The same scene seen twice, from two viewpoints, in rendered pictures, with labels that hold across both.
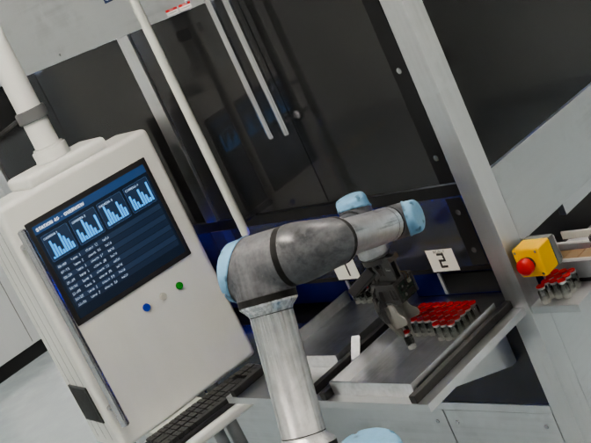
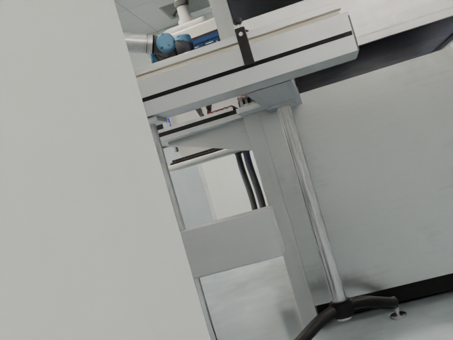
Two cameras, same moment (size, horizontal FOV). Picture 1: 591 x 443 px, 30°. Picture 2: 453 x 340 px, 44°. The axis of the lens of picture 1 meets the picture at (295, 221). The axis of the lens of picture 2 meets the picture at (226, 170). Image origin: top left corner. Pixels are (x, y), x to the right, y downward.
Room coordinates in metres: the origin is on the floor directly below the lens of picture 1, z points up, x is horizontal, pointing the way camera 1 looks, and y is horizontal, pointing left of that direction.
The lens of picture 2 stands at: (0.91, -1.97, 0.64)
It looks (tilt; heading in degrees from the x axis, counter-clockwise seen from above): 1 degrees up; 50
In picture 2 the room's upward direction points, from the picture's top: 16 degrees counter-clockwise
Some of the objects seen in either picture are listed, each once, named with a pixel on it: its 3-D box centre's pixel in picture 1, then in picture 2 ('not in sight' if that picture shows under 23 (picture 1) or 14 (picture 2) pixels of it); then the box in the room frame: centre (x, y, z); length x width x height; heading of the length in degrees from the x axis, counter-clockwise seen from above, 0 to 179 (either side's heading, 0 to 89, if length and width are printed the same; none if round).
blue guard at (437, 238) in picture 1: (222, 258); not in sight; (3.18, 0.25, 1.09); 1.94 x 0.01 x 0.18; 40
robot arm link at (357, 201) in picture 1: (358, 218); (184, 48); (2.43, -0.13, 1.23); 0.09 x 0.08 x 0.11; 151
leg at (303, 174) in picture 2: not in sight; (313, 210); (2.34, -0.66, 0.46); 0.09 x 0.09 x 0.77; 40
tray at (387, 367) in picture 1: (414, 348); (201, 125); (2.40, -0.13, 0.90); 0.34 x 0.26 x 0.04; 129
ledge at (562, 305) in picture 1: (570, 294); (257, 107); (2.37, -0.51, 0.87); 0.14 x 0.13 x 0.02; 130
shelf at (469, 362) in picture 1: (377, 349); (220, 129); (2.56, -0.05, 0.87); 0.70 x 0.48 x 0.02; 40
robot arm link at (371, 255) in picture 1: (372, 247); not in sight; (2.43, -0.14, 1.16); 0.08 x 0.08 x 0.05
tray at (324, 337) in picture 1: (343, 326); not in sight; (2.74, 0.00, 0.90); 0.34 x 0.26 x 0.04; 130
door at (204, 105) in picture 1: (226, 114); not in sight; (2.95, 0.05, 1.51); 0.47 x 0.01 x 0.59; 40
